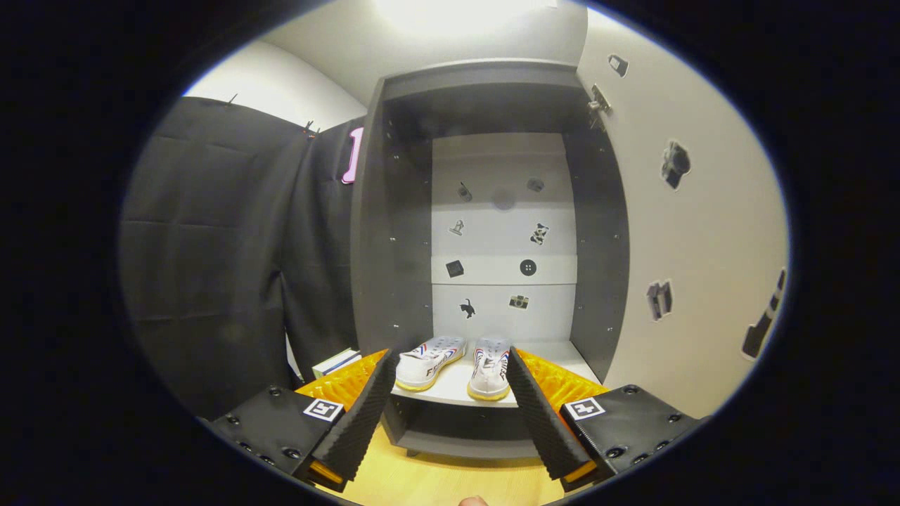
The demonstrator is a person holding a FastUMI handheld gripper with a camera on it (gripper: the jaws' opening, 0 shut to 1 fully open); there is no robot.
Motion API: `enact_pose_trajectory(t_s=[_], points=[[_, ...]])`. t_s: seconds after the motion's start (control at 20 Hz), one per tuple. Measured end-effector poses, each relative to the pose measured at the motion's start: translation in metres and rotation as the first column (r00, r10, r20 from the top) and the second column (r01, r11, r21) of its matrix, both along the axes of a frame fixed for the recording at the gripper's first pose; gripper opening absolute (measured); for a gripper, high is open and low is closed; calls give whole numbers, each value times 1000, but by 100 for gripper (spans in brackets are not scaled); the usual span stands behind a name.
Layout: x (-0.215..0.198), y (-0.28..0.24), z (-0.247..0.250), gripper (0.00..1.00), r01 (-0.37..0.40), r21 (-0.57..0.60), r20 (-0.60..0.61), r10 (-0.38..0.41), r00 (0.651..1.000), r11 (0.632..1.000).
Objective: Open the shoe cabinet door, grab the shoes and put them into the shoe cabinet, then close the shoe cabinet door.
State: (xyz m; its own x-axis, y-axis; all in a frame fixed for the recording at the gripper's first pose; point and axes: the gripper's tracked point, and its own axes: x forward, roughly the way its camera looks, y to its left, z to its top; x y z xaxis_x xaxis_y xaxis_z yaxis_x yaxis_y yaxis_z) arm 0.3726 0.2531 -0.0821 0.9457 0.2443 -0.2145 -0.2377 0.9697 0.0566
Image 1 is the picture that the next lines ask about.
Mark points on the dark blue book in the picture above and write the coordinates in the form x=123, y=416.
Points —
x=346, y=363

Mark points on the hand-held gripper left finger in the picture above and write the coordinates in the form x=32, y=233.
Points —
x=365, y=414

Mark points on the white canvas shoe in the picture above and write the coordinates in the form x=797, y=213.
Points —
x=489, y=369
x=425, y=365

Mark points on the large ceiling light panel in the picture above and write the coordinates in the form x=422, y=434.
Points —
x=464, y=14

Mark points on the black backdrop cloth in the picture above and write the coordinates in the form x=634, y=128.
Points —
x=211, y=246

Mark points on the green book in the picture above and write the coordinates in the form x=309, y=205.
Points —
x=322, y=368

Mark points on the dark grey shoe cabinet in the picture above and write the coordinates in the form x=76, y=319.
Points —
x=394, y=246

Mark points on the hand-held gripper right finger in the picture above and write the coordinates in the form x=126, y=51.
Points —
x=541, y=422

